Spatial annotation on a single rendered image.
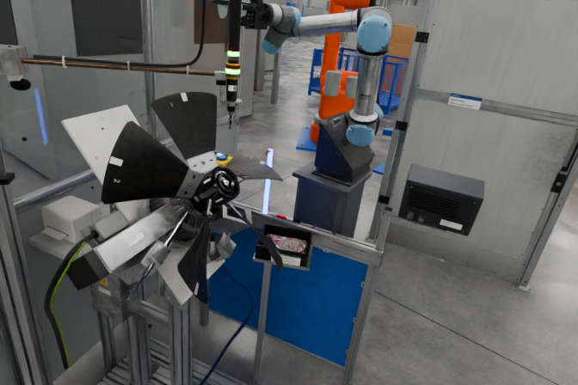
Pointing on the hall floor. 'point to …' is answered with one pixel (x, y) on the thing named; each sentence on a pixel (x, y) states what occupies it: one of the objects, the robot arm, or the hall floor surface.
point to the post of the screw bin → (261, 321)
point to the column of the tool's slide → (20, 297)
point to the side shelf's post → (107, 341)
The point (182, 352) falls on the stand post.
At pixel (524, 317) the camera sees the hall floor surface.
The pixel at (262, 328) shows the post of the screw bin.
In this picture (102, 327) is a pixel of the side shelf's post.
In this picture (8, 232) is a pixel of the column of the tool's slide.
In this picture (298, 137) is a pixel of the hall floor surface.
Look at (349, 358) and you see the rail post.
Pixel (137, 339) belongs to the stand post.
